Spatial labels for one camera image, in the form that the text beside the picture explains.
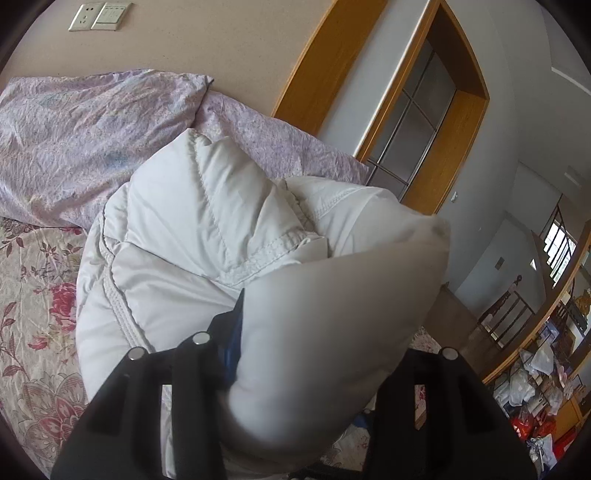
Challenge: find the wooden wall panel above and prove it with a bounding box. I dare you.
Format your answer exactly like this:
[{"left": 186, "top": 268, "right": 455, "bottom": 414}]
[{"left": 271, "top": 0, "right": 389, "bottom": 138}]

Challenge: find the frosted glass door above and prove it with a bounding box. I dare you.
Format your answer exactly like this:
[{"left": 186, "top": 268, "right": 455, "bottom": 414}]
[{"left": 367, "top": 39, "right": 457, "bottom": 202}]

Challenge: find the window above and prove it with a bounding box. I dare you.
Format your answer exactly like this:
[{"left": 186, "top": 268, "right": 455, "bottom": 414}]
[{"left": 539, "top": 207, "right": 579, "bottom": 283}]

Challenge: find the white wall socket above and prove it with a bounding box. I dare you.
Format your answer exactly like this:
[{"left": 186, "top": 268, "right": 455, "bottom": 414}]
[{"left": 68, "top": 3, "right": 105, "bottom": 32}]

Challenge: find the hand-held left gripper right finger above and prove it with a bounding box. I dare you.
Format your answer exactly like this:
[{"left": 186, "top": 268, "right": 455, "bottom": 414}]
[{"left": 365, "top": 346, "right": 539, "bottom": 480}]

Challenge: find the purple floral quilt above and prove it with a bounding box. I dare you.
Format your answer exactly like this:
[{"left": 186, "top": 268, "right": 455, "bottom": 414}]
[{"left": 0, "top": 69, "right": 370, "bottom": 230}]

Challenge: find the white wall switch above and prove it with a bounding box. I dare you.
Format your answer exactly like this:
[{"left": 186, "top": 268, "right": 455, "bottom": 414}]
[{"left": 91, "top": 2, "right": 133, "bottom": 31}]

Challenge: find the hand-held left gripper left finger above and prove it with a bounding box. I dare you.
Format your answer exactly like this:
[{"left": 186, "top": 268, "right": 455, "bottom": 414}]
[{"left": 51, "top": 288, "right": 246, "bottom": 480}]

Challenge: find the wooden framed glass door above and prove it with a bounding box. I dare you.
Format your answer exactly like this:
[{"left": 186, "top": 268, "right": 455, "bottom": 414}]
[{"left": 355, "top": 0, "right": 490, "bottom": 216}]

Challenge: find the red floral bed sheet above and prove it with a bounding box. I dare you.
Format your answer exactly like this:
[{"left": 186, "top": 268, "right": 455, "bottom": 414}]
[{"left": 0, "top": 216, "right": 439, "bottom": 477}]

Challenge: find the white puffer jacket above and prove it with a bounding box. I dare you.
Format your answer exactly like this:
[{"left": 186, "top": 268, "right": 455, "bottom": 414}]
[{"left": 75, "top": 128, "right": 451, "bottom": 480}]

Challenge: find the dark stair railing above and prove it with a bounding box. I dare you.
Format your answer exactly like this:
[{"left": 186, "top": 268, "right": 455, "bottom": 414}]
[{"left": 477, "top": 272, "right": 537, "bottom": 348}]

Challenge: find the wooden counter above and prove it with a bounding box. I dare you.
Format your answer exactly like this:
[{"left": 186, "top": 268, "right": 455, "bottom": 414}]
[{"left": 481, "top": 249, "right": 591, "bottom": 385}]

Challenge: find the pile of plastic bags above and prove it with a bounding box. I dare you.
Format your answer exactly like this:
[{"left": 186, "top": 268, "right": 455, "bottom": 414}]
[{"left": 493, "top": 342, "right": 583, "bottom": 464}]

